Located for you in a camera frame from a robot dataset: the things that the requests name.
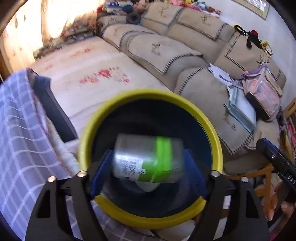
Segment green white coconut drink bottle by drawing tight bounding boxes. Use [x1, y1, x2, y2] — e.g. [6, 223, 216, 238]
[112, 133, 185, 183]

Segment yellow rimmed trash bin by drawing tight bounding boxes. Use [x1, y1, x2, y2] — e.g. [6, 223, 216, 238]
[78, 89, 223, 230]

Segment person right hand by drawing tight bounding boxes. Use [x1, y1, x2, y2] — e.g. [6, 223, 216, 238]
[264, 182, 295, 221]

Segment blue checkered tablecloth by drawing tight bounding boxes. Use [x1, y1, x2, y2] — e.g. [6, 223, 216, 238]
[0, 68, 163, 241]

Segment paper stack on sofa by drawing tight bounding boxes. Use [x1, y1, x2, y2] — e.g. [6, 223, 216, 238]
[209, 63, 257, 133]

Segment pink school backpack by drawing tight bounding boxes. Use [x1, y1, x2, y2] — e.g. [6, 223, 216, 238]
[242, 65, 283, 121]

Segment floral white bed sheet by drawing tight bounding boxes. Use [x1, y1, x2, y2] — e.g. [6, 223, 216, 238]
[30, 37, 167, 135]

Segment framed flower painting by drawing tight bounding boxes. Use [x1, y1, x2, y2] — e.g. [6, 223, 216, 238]
[232, 0, 269, 20]

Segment beige sofa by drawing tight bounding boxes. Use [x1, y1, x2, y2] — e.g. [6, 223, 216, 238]
[97, 2, 287, 174]

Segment cream patterned curtains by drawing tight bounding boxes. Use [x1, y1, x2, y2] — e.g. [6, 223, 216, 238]
[1, 1, 104, 74]

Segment plush toy pile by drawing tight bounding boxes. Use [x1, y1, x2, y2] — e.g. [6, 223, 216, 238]
[97, 1, 221, 19]

